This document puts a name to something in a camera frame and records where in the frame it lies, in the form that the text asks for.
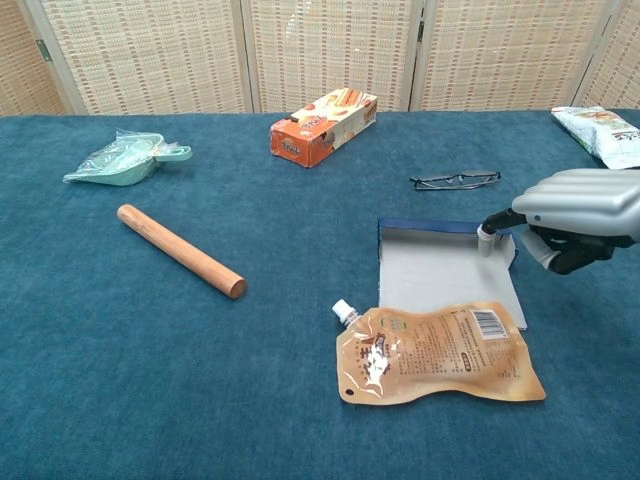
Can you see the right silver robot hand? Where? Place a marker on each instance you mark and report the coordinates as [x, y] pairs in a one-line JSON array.
[[580, 205]]

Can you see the black eyeglasses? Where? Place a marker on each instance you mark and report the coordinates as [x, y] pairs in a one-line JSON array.
[[480, 176]]

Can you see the blue box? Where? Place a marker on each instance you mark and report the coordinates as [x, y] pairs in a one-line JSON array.
[[440, 270]]

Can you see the orange biscuit box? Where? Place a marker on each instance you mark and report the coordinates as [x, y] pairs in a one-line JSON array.
[[300, 145]]

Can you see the white snack bag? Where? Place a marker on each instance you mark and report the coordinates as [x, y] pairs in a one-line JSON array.
[[610, 140]]

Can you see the tan spout pouch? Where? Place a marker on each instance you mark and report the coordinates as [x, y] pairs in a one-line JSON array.
[[425, 360]]

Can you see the metal screen hinge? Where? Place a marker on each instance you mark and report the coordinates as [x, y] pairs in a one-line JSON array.
[[44, 51], [420, 31]]

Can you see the wooden rolling pin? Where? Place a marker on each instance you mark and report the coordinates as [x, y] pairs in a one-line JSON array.
[[180, 250]]

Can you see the bamboo folding screen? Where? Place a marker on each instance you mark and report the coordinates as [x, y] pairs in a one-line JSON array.
[[150, 50]]

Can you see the green dustpan in plastic bag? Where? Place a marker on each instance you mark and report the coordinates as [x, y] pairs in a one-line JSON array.
[[120, 170]]

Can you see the blue table cloth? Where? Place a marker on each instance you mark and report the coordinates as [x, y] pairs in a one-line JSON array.
[[150, 375]]

